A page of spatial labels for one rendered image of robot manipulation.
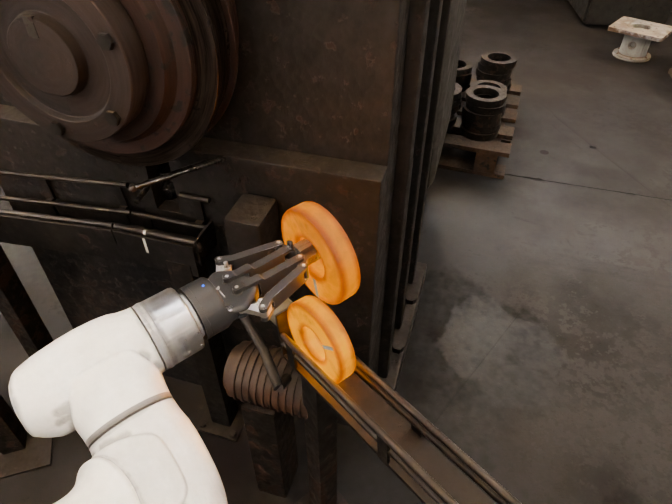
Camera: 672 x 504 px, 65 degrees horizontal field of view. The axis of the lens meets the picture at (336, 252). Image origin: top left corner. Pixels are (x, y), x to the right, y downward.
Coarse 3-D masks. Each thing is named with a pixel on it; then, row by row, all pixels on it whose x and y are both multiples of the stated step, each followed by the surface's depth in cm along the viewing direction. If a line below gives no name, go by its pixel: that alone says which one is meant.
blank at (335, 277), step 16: (304, 208) 73; (320, 208) 72; (288, 224) 77; (304, 224) 73; (320, 224) 70; (336, 224) 71; (320, 240) 71; (336, 240) 70; (320, 256) 73; (336, 256) 70; (352, 256) 71; (320, 272) 79; (336, 272) 71; (352, 272) 72; (320, 288) 78; (336, 288) 74; (352, 288) 74
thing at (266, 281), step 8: (296, 256) 73; (280, 264) 72; (288, 264) 72; (296, 264) 72; (264, 272) 71; (272, 272) 71; (280, 272) 71; (288, 272) 72; (248, 280) 69; (256, 280) 69; (264, 280) 70; (272, 280) 71; (280, 280) 72; (232, 288) 68; (240, 288) 68; (264, 288) 71
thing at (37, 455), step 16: (0, 400) 140; (0, 416) 138; (16, 416) 148; (0, 432) 142; (16, 432) 146; (0, 448) 146; (16, 448) 148; (32, 448) 149; (48, 448) 149; (0, 464) 146; (16, 464) 146; (32, 464) 146; (48, 464) 146
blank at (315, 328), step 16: (304, 304) 86; (320, 304) 86; (288, 320) 94; (304, 320) 87; (320, 320) 83; (336, 320) 84; (304, 336) 92; (320, 336) 85; (336, 336) 83; (320, 352) 92; (336, 352) 83; (352, 352) 84; (336, 368) 85; (352, 368) 86
